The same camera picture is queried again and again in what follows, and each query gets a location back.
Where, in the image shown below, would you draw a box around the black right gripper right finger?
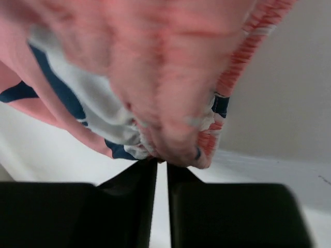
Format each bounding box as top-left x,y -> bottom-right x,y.
167,165 -> 313,247

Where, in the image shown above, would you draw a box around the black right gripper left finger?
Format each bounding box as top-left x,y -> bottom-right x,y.
1,160 -> 157,248

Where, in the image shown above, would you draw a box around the pink shark print shorts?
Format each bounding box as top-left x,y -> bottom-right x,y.
1,1 -> 294,169

